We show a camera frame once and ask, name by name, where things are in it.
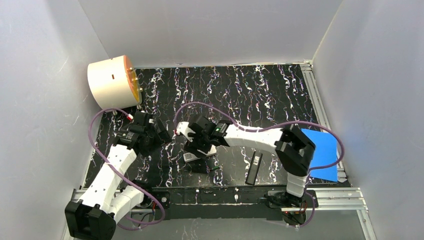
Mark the white remote control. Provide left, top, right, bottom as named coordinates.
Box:
left=183, top=145, right=217, bottom=163

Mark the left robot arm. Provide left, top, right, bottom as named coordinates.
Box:
left=64, top=111, right=172, bottom=240

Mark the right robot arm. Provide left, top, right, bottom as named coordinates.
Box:
left=175, top=115, right=316, bottom=207

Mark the black remote control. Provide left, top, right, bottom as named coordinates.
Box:
left=245, top=151, right=263, bottom=186

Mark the white cylinder with orange lid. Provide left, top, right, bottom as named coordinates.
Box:
left=87, top=55, right=143, bottom=112

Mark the blue sheet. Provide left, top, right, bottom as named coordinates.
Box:
left=301, top=129, right=338, bottom=182

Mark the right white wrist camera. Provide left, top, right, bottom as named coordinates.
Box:
left=175, top=121, right=196, bottom=142

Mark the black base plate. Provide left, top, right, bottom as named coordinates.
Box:
left=149, top=185, right=319, bottom=222

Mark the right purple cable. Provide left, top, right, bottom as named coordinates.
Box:
left=172, top=101, right=345, bottom=229

